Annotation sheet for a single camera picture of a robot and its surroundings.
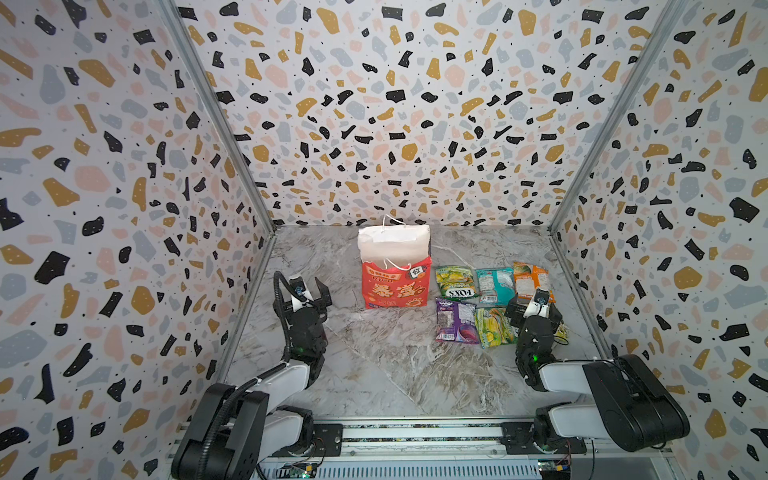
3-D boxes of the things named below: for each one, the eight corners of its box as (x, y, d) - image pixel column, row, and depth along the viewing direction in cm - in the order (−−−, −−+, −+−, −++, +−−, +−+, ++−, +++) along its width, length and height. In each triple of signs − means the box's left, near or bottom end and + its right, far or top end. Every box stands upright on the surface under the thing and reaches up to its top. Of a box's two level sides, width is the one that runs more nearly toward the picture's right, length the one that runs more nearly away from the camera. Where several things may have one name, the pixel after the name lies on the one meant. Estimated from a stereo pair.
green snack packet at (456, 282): (438, 304, 102) (439, 297, 99) (435, 273, 111) (436, 265, 107) (476, 304, 102) (479, 297, 99) (471, 273, 111) (473, 266, 108)
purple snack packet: (436, 343, 92) (437, 338, 90) (433, 303, 101) (434, 298, 99) (479, 343, 92) (481, 339, 90) (472, 303, 102) (474, 298, 99)
